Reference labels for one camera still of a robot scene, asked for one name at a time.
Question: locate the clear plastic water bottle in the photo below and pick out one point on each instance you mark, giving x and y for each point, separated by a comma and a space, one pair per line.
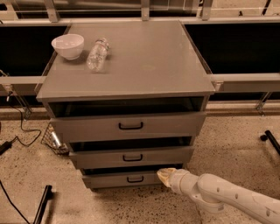
98, 55

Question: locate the grey top drawer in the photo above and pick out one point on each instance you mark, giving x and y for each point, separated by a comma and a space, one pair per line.
125, 127

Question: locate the black left base leg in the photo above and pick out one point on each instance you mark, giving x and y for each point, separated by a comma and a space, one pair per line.
47, 195

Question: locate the wire mesh basket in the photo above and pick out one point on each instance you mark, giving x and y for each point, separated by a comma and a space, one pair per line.
51, 141

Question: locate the black base leg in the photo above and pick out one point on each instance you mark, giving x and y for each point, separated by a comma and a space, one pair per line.
47, 195
269, 136

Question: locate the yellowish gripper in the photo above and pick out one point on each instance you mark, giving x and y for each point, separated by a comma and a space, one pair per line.
178, 178

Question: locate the white bowl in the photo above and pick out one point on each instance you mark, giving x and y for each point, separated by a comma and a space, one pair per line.
68, 46

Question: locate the grey drawer cabinet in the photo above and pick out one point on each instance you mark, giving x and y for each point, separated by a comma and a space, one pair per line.
151, 68

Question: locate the grey drawer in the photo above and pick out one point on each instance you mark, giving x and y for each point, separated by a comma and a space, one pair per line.
134, 152
125, 127
124, 176

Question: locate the grey bottom drawer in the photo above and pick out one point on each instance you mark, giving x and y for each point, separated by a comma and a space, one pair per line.
124, 176

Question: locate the black right base leg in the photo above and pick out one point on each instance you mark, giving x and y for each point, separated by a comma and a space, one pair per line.
269, 136

